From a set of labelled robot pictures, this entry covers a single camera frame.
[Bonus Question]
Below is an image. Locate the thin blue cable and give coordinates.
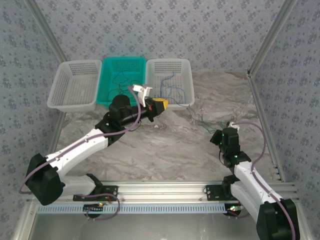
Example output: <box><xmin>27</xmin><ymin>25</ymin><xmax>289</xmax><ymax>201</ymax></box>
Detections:
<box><xmin>164</xmin><ymin>84</ymin><xmax>188</xmax><ymax>106</ymax></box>
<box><xmin>168</xmin><ymin>98</ymin><xmax>201</xmax><ymax>124</ymax></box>
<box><xmin>159</xmin><ymin>71</ymin><xmax>176</xmax><ymax>99</ymax></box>

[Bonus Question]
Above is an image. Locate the thin dark green cable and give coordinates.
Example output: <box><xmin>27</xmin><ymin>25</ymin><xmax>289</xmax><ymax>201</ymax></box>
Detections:
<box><xmin>109</xmin><ymin>70</ymin><xmax>141</xmax><ymax>97</ymax></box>

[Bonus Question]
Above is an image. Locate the bundle of thin wires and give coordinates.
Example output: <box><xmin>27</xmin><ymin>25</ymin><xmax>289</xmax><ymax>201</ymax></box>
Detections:
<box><xmin>187</xmin><ymin>104</ymin><xmax>241</xmax><ymax>126</ymax></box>

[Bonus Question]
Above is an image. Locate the white perforated plastic basket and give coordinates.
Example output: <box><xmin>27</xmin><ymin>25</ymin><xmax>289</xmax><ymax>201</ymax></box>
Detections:
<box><xmin>144</xmin><ymin>58</ymin><xmax>196</xmax><ymax>112</ymax></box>
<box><xmin>46</xmin><ymin>59</ymin><xmax>103</xmax><ymax>113</ymax></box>

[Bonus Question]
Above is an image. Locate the teal perforated plastic basket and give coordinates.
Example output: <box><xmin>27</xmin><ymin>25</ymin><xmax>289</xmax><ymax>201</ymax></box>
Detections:
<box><xmin>96</xmin><ymin>56</ymin><xmax>147</xmax><ymax>110</ymax></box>

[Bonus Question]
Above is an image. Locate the small black circuit board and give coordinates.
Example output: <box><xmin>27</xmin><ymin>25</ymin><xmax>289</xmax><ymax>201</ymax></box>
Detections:
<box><xmin>82</xmin><ymin>203</ymin><xmax>106</xmax><ymax>214</ymax></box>
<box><xmin>224</xmin><ymin>204</ymin><xmax>245</xmax><ymax>217</ymax></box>

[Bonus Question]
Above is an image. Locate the grey metal lower shelf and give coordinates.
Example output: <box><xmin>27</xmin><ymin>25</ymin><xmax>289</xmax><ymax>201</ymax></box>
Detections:
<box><xmin>13</xmin><ymin>201</ymin><xmax>310</xmax><ymax>240</ymax></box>

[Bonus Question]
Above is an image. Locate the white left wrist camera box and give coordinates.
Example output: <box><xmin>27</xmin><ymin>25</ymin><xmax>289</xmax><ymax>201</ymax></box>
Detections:
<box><xmin>132</xmin><ymin>84</ymin><xmax>154</xmax><ymax>107</ymax></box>

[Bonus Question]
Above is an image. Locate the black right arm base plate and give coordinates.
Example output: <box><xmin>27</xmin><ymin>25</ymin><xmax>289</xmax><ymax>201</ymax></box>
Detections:
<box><xmin>205</xmin><ymin>184</ymin><xmax>241</xmax><ymax>202</ymax></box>

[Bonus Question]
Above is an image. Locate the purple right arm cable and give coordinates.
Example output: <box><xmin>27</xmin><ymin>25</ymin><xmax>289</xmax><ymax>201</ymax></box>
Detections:
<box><xmin>228</xmin><ymin>120</ymin><xmax>300</xmax><ymax>238</ymax></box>

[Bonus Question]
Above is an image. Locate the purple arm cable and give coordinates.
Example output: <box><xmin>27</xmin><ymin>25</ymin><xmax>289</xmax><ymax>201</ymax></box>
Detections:
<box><xmin>17</xmin><ymin>85</ymin><xmax>143</xmax><ymax>222</ymax></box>
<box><xmin>228</xmin><ymin>120</ymin><xmax>300</xmax><ymax>238</ymax></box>

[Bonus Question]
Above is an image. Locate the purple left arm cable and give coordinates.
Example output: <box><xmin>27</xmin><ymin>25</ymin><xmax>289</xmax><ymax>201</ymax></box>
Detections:
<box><xmin>17</xmin><ymin>85</ymin><xmax>143</xmax><ymax>222</ymax></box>

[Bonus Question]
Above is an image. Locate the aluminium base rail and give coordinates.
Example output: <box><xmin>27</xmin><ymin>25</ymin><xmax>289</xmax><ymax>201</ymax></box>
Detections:
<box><xmin>26</xmin><ymin>181</ymin><xmax>300</xmax><ymax>202</ymax></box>

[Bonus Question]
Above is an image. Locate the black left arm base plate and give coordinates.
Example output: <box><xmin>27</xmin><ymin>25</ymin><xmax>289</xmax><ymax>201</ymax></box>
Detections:
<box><xmin>72</xmin><ymin>185</ymin><xmax>119</xmax><ymax>202</ymax></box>

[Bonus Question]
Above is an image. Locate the white slotted cable duct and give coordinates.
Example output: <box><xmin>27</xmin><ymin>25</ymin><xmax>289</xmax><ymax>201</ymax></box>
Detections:
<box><xmin>36</xmin><ymin>202</ymin><xmax>227</xmax><ymax>215</ymax></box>

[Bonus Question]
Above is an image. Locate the aluminium corner post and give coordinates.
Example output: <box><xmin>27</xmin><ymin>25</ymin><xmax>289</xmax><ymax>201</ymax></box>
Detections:
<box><xmin>246</xmin><ymin>0</ymin><xmax>299</xmax><ymax>79</ymax></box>
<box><xmin>26</xmin><ymin>0</ymin><xmax>68</xmax><ymax>65</ymax></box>

